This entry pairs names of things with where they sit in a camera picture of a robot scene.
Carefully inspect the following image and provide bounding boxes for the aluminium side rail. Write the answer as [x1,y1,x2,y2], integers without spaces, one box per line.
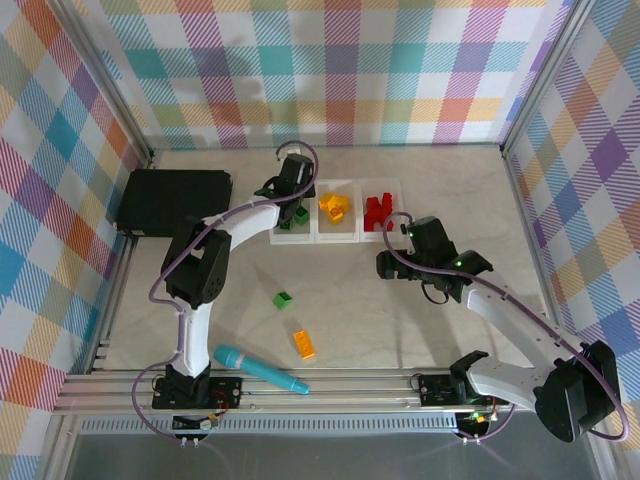
[89,234,139,374]
[501,149,574,370]

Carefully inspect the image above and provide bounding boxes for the white plastic container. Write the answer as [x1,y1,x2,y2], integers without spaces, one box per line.
[313,178,363,245]
[358,177,403,244]
[268,179,319,246]

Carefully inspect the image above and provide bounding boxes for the perforated metal cable duct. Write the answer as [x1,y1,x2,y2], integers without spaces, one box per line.
[79,417,461,437]

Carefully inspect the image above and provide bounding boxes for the wide aluminium base rail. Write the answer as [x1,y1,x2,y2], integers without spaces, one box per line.
[52,367,607,416]

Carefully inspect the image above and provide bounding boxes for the aluminium frame post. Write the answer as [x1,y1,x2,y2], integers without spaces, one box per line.
[499,0,604,160]
[58,0,160,169]

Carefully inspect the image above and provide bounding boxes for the long orange lego brick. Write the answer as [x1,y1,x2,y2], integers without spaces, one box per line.
[292,329,317,360]

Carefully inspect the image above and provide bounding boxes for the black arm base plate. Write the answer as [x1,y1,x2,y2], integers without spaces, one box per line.
[417,373,511,407]
[152,375,244,411]

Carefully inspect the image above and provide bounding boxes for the black hard case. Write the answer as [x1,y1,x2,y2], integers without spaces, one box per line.
[113,168,235,239]

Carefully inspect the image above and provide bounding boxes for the teal marker pen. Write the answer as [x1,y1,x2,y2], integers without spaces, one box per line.
[213,343,311,396]

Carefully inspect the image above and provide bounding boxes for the small circuit board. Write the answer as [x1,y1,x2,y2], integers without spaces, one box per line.
[455,412,496,431]
[172,413,221,432]

